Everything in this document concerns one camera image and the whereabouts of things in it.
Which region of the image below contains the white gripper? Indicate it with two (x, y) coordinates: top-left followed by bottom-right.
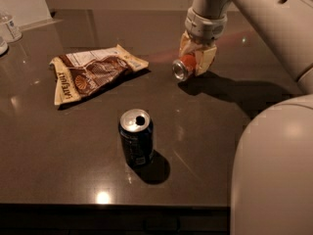
(179, 8), (227, 76)

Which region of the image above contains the red coke can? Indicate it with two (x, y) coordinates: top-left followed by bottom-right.
(172, 54), (197, 81)

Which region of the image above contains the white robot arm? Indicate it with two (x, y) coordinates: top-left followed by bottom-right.
(180, 0), (313, 235)

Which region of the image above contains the dark blue soda can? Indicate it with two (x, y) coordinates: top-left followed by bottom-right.
(118, 109), (154, 168)

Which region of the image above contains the brown Late July chip bag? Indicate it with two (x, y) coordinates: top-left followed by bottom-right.
(50, 45), (149, 106)

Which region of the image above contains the white container at left edge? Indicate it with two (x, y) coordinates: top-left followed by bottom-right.
(0, 36), (8, 56)

